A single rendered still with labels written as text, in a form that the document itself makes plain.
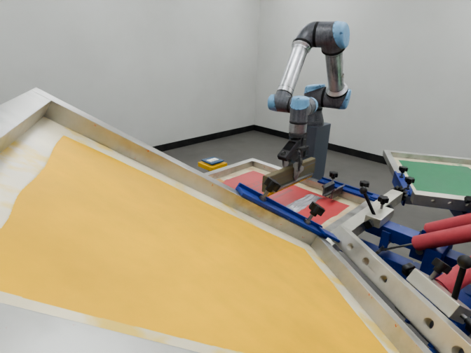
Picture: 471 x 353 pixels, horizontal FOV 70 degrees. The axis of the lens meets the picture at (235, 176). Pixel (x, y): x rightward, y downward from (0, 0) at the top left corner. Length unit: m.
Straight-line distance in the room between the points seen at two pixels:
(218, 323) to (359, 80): 5.23
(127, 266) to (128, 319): 0.08
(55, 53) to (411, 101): 4.53
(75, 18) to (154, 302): 4.44
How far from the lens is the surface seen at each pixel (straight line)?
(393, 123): 5.37
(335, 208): 1.61
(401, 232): 1.34
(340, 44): 1.72
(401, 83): 5.29
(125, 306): 0.36
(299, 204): 1.58
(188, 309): 0.40
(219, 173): 1.83
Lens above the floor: 1.65
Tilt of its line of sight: 22 degrees down
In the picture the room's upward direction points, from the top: 2 degrees clockwise
